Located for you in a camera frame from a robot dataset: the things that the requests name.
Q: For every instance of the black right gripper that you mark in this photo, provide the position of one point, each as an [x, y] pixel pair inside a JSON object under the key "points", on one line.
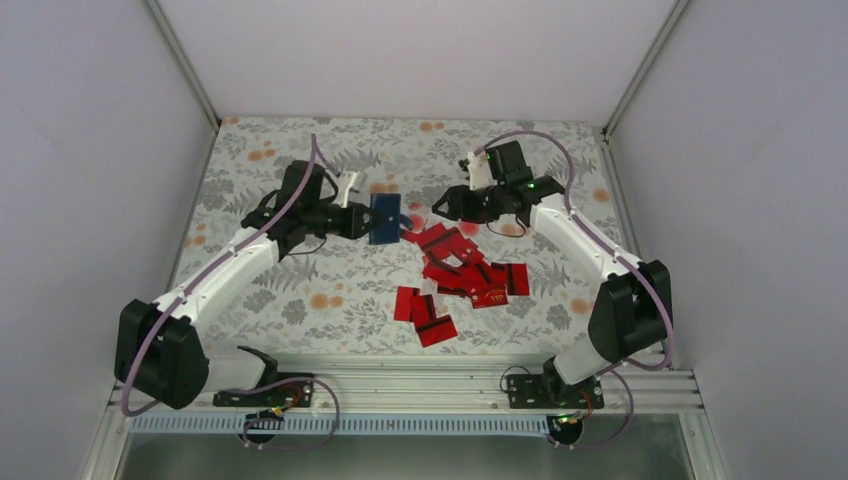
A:
{"points": [[459, 206]]}

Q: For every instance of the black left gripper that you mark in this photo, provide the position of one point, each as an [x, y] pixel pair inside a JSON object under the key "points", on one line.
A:
{"points": [[354, 228]]}

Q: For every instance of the navy blue card holder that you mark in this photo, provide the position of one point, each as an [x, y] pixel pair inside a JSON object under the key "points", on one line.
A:
{"points": [[386, 209]]}

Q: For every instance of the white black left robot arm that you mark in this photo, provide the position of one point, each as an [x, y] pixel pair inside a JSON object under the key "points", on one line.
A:
{"points": [[159, 351]]}

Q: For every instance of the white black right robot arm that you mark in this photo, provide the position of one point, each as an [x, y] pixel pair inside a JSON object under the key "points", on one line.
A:
{"points": [[633, 305]]}

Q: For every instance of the red card pile top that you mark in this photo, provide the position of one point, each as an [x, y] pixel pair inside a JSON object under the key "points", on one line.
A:
{"points": [[437, 237]]}

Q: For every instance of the red card pile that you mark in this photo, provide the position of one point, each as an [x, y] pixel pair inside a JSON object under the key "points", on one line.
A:
{"points": [[437, 237], [459, 276]]}

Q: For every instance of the red card pile centre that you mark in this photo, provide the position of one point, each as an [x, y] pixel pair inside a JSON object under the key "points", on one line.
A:
{"points": [[459, 276]]}

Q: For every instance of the red card front left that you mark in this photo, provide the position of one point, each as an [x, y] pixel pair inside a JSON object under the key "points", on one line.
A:
{"points": [[402, 308]]}

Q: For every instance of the red card far right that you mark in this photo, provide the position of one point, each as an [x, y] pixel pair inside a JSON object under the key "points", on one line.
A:
{"points": [[517, 279]]}

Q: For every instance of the red VIP card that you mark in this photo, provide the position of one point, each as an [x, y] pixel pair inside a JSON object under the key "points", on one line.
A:
{"points": [[489, 297]]}

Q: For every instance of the red card front middle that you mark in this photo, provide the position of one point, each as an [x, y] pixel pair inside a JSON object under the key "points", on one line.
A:
{"points": [[422, 311]]}

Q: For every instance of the red card front bottom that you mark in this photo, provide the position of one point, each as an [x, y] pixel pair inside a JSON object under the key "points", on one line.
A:
{"points": [[432, 331]]}

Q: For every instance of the floral patterned table cloth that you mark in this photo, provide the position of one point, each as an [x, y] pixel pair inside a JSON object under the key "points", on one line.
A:
{"points": [[338, 296]]}

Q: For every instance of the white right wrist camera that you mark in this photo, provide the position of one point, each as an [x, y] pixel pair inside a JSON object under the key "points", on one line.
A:
{"points": [[478, 171]]}

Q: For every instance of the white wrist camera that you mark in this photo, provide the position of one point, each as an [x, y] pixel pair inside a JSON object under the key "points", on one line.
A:
{"points": [[347, 182], [478, 171]]}

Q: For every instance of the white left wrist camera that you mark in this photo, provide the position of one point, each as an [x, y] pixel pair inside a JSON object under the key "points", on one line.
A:
{"points": [[347, 182]]}

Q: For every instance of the aluminium front rail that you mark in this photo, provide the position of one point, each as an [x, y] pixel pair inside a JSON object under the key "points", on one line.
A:
{"points": [[469, 384]]}

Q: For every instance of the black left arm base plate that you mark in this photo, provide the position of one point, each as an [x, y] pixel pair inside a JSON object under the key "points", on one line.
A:
{"points": [[262, 392]]}

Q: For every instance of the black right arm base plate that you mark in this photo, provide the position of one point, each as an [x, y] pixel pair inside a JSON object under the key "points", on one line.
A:
{"points": [[544, 391]]}

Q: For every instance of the grey slotted cable duct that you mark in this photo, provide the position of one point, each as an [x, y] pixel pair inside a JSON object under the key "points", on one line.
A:
{"points": [[348, 424]]}

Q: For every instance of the aluminium right corner post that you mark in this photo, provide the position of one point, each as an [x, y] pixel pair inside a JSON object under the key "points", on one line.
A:
{"points": [[644, 67]]}

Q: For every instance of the aluminium corner post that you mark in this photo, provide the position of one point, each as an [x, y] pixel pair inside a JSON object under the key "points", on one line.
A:
{"points": [[170, 38], [644, 67]]}

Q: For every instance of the aluminium left corner post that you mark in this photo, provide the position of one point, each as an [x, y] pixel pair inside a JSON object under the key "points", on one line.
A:
{"points": [[170, 38]]}

